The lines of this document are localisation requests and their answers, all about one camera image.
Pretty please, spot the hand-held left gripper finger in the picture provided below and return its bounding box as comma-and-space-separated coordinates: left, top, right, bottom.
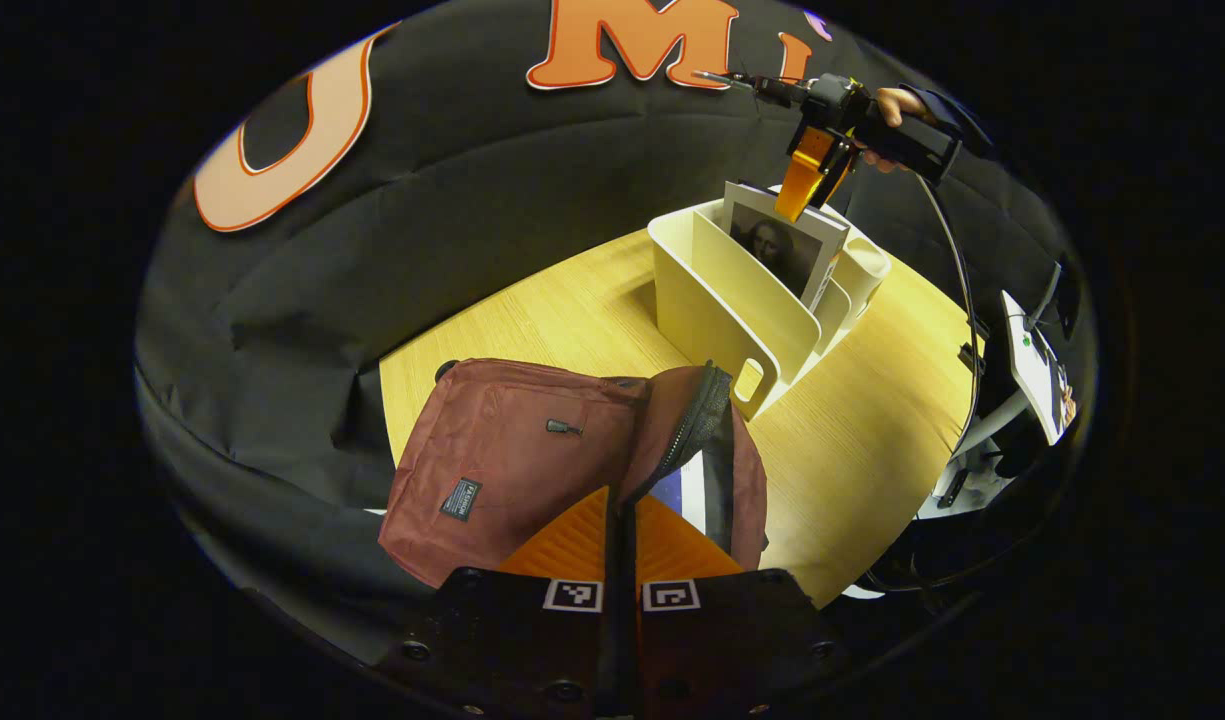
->
622, 493, 855, 719
385, 485, 623, 719

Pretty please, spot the white portrait cover book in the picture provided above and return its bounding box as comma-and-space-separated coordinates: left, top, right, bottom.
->
720, 180, 853, 313

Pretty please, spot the thick blue book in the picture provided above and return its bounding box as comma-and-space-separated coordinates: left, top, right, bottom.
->
650, 460, 709, 536

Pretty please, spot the white bookshelf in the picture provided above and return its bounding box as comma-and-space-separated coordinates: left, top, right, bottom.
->
647, 185, 891, 421

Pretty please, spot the maroon schoolbag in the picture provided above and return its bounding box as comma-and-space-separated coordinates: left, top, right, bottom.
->
377, 358, 770, 591

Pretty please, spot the white electronic device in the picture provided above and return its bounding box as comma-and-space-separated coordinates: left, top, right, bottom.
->
1000, 290, 1075, 447

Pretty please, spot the white device stand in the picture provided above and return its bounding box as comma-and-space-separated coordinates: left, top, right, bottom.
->
917, 388, 1033, 521

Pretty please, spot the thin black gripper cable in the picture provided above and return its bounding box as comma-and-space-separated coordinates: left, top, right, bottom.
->
915, 175, 981, 461

